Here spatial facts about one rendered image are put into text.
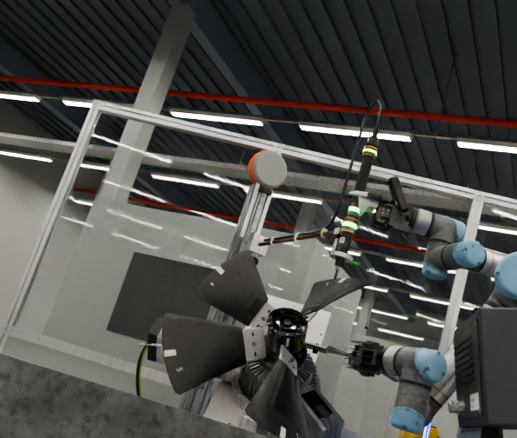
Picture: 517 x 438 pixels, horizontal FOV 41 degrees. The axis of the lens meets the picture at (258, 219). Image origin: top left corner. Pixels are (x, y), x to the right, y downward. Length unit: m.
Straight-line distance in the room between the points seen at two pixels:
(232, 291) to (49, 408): 1.92
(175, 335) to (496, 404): 1.00
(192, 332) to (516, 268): 0.87
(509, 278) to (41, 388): 1.49
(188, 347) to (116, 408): 1.70
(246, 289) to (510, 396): 1.10
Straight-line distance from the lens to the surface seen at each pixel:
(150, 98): 8.59
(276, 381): 1.84
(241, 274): 2.16
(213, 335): 1.95
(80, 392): 0.23
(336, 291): 2.16
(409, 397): 1.65
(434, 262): 2.08
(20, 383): 0.23
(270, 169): 2.76
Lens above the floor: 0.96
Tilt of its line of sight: 15 degrees up
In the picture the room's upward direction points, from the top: 17 degrees clockwise
